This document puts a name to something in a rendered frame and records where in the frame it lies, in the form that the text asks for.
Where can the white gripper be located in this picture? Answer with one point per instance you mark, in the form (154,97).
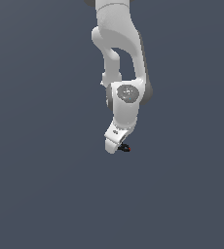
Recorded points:
(113,138)

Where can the small red object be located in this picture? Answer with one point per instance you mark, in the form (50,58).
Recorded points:
(129,149)

